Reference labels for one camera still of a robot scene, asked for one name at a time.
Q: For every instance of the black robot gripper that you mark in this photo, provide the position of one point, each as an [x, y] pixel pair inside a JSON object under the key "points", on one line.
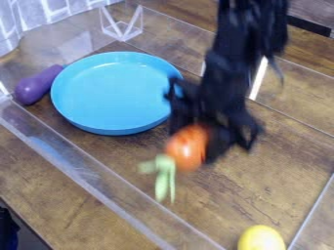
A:
{"points": [[252, 33]]}

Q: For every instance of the orange toy carrot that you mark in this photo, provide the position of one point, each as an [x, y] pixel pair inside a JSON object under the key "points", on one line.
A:
{"points": [[184, 156]]}

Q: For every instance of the blue round tray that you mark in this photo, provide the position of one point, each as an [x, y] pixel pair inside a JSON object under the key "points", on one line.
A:
{"points": [[110, 93]]}

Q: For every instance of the yellow toy lemon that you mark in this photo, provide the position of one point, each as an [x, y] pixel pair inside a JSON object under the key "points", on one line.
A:
{"points": [[261, 237]]}

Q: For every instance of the purple toy eggplant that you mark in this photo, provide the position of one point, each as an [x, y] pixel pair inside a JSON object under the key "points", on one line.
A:
{"points": [[33, 87]]}

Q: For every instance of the grey patterned curtain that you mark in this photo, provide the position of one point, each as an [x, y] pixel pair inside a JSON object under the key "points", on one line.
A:
{"points": [[23, 15]]}

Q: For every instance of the clear acrylic enclosure wall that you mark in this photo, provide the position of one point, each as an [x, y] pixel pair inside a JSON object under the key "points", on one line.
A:
{"points": [[73, 182]]}

